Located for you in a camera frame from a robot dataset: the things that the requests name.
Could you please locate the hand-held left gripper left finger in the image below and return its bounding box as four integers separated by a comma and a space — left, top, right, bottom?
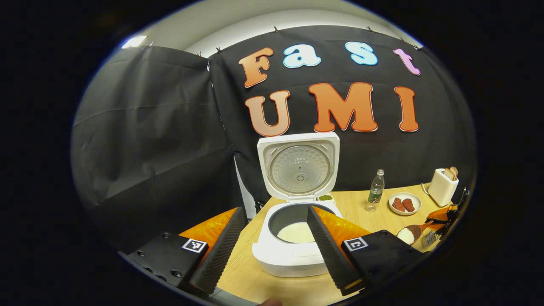
123, 206, 249, 296

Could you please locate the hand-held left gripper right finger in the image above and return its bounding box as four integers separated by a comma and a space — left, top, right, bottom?
307, 205, 425, 297

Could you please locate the brown wooden spoon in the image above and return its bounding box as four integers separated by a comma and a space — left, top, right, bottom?
396, 220, 434, 246

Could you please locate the white rice scoop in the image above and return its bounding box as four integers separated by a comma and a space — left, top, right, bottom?
397, 227, 416, 245

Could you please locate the white rice layer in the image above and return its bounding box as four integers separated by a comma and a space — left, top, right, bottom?
277, 222, 317, 244

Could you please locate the white rice cooker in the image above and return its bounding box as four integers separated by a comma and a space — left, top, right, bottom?
253, 132, 344, 278

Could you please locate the white toaster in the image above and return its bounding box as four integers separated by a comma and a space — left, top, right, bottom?
427, 168, 459, 207

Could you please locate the white round plate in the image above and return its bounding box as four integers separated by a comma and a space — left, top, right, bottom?
388, 192, 422, 216

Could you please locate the clear water bottle green label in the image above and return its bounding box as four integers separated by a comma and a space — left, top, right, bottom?
368, 169, 385, 207

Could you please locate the black backdrop cloth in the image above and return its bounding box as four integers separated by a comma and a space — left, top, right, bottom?
70, 25, 476, 255

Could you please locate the ceiling light panel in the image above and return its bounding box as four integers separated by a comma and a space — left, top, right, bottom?
121, 35, 148, 49

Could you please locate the row of black cloth clips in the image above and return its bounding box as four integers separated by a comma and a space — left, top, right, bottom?
147, 25, 421, 58

